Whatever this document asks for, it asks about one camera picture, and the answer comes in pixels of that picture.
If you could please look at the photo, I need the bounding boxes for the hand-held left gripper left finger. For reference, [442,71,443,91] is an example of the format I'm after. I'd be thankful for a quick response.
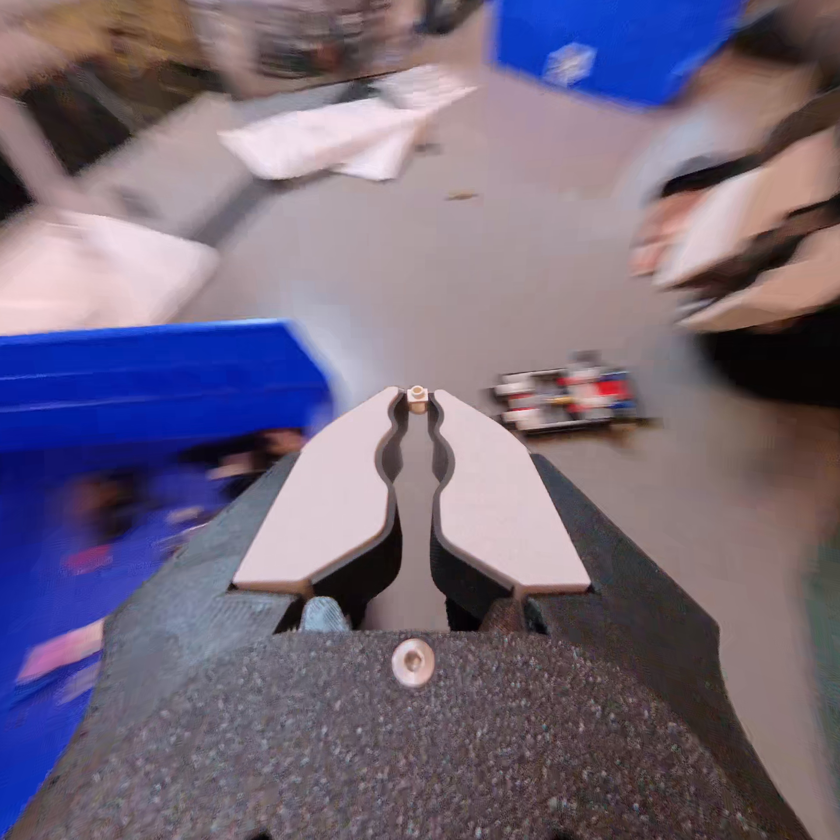
[234,386,410,598]

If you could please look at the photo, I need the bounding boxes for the lego set box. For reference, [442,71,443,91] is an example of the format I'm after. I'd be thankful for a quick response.
[191,0,427,95]

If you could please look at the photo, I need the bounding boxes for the blue plastic bin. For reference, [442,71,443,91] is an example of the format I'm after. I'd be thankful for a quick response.
[0,319,336,815]
[490,0,746,109]

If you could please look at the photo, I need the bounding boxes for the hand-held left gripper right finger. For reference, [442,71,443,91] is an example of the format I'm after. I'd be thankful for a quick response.
[428,389,594,602]

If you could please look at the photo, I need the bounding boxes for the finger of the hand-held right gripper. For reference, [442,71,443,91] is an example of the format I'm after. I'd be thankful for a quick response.
[653,125,840,290]
[676,224,840,336]

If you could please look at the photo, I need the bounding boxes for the lego car model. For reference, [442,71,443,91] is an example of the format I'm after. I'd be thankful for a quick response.
[489,352,647,437]

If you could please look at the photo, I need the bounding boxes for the white paper sheets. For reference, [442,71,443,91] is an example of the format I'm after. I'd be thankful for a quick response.
[214,63,477,185]

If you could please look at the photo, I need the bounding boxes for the white book stand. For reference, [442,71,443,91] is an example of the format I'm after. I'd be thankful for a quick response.
[0,92,221,338]

